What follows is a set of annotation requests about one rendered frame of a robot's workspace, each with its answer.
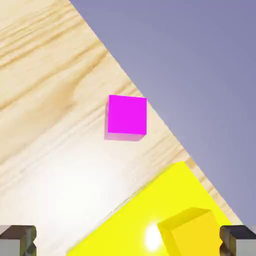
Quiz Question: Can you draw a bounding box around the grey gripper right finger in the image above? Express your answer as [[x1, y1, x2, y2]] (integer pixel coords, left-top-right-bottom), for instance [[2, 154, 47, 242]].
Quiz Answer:
[[219, 224, 256, 256]]

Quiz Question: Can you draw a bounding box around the large yellow box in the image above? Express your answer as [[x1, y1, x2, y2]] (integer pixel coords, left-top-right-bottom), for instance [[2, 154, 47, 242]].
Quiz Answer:
[[65, 160, 234, 256]]

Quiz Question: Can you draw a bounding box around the small magenta cube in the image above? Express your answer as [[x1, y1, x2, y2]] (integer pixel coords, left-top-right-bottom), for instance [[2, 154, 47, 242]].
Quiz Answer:
[[103, 94, 148, 142]]

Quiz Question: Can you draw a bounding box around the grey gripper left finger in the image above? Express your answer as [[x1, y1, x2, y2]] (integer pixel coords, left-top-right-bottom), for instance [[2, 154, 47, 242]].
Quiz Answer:
[[0, 224, 38, 256]]

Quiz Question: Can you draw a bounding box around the small yellow cube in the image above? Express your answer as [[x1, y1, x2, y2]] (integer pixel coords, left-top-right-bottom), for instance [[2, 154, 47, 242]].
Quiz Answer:
[[156, 207, 222, 256]]

